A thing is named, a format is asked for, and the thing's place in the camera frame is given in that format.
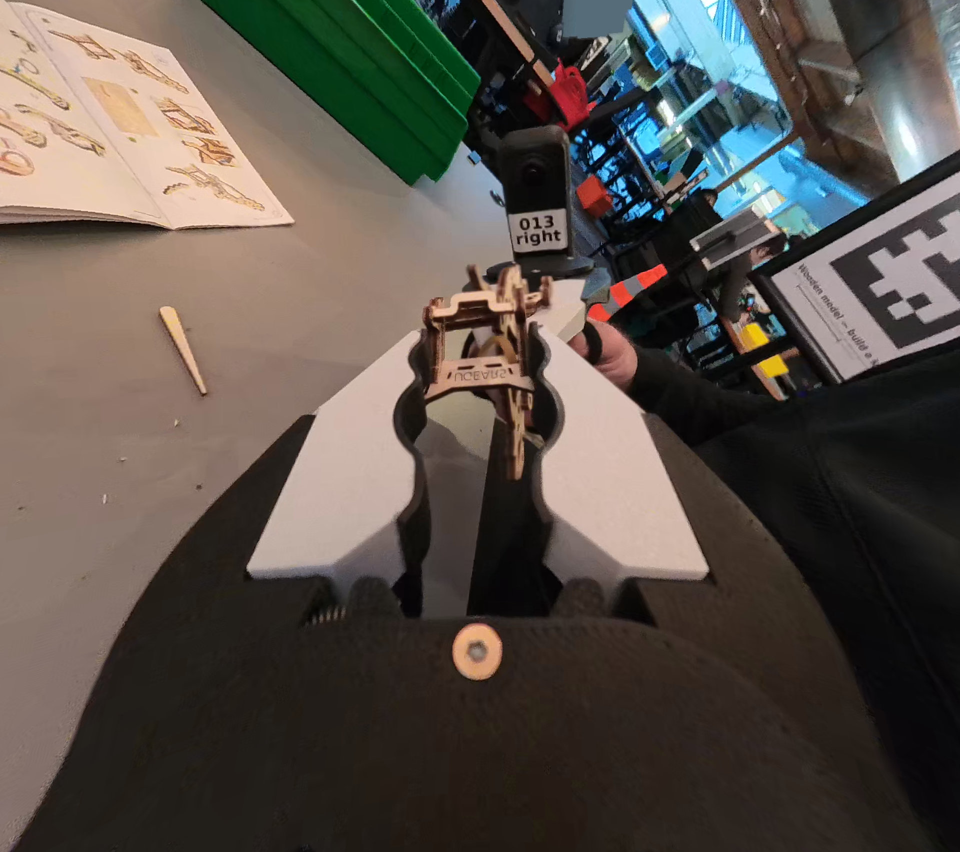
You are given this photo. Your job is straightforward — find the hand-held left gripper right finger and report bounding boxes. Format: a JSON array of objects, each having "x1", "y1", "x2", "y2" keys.
[{"x1": 527, "y1": 327, "x2": 710, "y2": 609}]

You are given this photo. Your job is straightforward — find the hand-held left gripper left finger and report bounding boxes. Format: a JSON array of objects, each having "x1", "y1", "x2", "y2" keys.
[{"x1": 247, "y1": 331, "x2": 435, "y2": 617}]

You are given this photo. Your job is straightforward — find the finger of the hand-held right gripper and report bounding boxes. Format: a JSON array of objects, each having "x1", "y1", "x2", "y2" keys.
[{"x1": 541, "y1": 278, "x2": 591, "y2": 343}]

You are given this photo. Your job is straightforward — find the wooden buggy model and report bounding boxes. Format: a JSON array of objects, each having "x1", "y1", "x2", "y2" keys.
[{"x1": 420, "y1": 263, "x2": 556, "y2": 482}]

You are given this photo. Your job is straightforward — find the person's right forearm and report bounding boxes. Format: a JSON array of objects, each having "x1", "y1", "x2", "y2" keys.
[{"x1": 626, "y1": 342, "x2": 789, "y2": 448}]

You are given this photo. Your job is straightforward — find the person's right hand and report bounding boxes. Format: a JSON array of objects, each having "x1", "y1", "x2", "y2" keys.
[{"x1": 567, "y1": 320, "x2": 639, "y2": 392}]

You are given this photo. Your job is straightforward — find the orange grey striped cone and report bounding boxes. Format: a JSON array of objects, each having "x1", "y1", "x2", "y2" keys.
[{"x1": 588, "y1": 263, "x2": 669, "y2": 324}]

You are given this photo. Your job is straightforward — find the red plastic object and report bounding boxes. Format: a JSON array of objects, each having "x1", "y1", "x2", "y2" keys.
[{"x1": 525, "y1": 65, "x2": 597, "y2": 129}]

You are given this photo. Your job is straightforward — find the wooden workshop table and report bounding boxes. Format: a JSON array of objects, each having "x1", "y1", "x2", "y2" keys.
[{"x1": 397, "y1": 0, "x2": 560, "y2": 118}]

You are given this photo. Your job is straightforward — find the pointed wooden stick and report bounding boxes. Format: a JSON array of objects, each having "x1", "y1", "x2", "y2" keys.
[{"x1": 159, "y1": 306, "x2": 209, "y2": 397}]

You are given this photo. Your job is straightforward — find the person's dark clothing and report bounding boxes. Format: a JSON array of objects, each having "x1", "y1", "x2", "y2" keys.
[{"x1": 693, "y1": 346, "x2": 960, "y2": 852}]

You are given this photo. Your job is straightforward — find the stacked green plastic bins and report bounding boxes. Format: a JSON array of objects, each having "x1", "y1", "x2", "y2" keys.
[{"x1": 176, "y1": 0, "x2": 481, "y2": 187}]

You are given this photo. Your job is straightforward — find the black framed marker sign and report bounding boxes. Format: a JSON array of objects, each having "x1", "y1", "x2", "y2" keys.
[{"x1": 750, "y1": 151, "x2": 960, "y2": 384}]

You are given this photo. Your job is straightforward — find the open instruction booklet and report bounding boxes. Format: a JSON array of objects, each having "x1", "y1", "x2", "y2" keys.
[{"x1": 0, "y1": 0, "x2": 295, "y2": 231}]

